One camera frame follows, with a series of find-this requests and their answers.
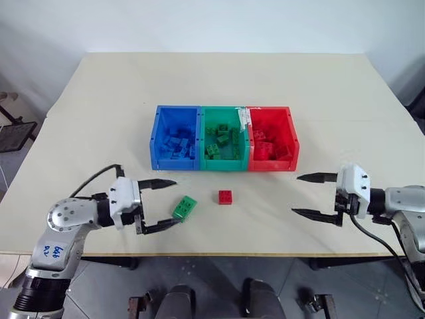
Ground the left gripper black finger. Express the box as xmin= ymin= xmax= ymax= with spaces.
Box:
xmin=144 ymin=218 xmax=181 ymax=235
xmin=138 ymin=178 xmax=178 ymax=193

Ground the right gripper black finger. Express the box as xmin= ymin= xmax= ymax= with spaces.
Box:
xmin=291 ymin=207 xmax=344 ymax=228
xmin=296 ymin=172 xmax=339 ymax=185

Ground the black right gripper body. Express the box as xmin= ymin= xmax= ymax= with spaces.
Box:
xmin=334 ymin=188 xmax=362 ymax=219

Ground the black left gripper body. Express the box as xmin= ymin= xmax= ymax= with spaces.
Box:
xmin=120 ymin=191 xmax=147 ymax=236

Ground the blue plastic bin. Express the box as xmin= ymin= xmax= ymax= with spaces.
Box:
xmin=149 ymin=105 xmax=203 ymax=171

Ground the dark rounded shape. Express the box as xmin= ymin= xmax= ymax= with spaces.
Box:
xmin=158 ymin=283 xmax=197 ymax=319
xmin=241 ymin=278 xmax=286 ymax=319

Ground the red plastic bin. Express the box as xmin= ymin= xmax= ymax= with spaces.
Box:
xmin=246 ymin=106 xmax=301 ymax=172

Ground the green plastic bin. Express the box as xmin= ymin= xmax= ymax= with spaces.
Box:
xmin=199 ymin=106 xmax=251 ymax=172

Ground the white torn tape strip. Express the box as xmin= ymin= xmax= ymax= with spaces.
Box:
xmin=238 ymin=106 xmax=253 ymax=131

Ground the black metal stand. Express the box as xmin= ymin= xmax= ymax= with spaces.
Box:
xmin=0 ymin=91 xmax=39 ymax=154

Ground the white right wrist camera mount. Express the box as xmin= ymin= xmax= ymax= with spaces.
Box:
xmin=335 ymin=162 xmax=371 ymax=219

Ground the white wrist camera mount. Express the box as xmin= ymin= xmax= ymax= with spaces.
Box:
xmin=107 ymin=177 xmax=143 ymax=231
xmin=335 ymin=162 xmax=371 ymax=219

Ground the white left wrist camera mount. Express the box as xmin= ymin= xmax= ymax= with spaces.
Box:
xmin=107 ymin=177 xmax=143 ymax=231

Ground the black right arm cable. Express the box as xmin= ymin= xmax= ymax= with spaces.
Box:
xmin=348 ymin=212 xmax=425 ymax=304

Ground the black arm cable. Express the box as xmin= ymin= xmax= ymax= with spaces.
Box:
xmin=348 ymin=212 xmax=425 ymax=304
xmin=70 ymin=163 xmax=126 ymax=199

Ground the black table frame bar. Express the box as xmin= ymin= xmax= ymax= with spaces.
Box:
xmin=82 ymin=255 xmax=139 ymax=270
xmin=309 ymin=255 xmax=406 ymax=270

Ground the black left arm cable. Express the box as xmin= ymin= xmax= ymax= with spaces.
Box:
xmin=70 ymin=163 xmax=126 ymax=199

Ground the rusty metal bracket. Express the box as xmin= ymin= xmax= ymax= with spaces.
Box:
xmin=127 ymin=292 xmax=153 ymax=319
xmin=297 ymin=293 xmax=337 ymax=319

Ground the dark object at wall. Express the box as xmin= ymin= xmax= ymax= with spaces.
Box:
xmin=406 ymin=70 xmax=425 ymax=134

